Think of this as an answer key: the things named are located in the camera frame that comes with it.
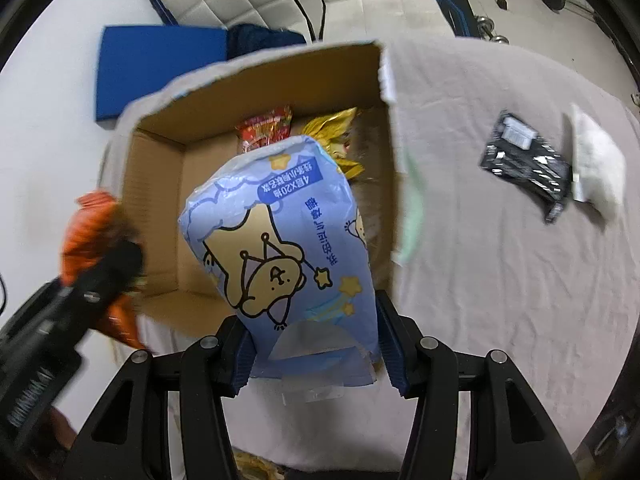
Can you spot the blue cushion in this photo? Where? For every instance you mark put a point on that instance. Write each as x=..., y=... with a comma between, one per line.
x=160, y=75

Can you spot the orange snack packet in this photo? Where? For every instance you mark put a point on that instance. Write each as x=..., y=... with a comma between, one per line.
x=87, y=240

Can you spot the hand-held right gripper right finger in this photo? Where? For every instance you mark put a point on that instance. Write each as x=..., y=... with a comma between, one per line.
x=400, y=360

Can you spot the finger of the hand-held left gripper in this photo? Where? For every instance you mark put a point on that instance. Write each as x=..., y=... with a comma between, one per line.
x=112, y=265

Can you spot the dark blue cloth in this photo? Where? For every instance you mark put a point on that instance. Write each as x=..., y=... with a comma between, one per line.
x=262, y=39

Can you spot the gold snack packet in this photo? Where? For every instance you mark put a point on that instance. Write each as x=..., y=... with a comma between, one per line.
x=336, y=135

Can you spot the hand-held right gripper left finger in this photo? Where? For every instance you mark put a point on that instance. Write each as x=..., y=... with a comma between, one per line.
x=239, y=360

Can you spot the yellow snack packet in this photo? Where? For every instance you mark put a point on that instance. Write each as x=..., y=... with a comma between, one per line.
x=255, y=466

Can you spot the light blue cartoon snack bag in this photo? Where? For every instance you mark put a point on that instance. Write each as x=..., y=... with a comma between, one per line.
x=285, y=255

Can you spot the red snack packet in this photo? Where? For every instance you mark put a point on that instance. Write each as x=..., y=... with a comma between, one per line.
x=264, y=132

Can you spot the black snack packet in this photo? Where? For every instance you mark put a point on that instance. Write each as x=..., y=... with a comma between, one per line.
x=527, y=165

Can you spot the white snack packet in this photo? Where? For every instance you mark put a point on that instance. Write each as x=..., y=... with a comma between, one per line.
x=597, y=170

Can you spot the cardboard box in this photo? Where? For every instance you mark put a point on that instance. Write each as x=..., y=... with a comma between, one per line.
x=165, y=200

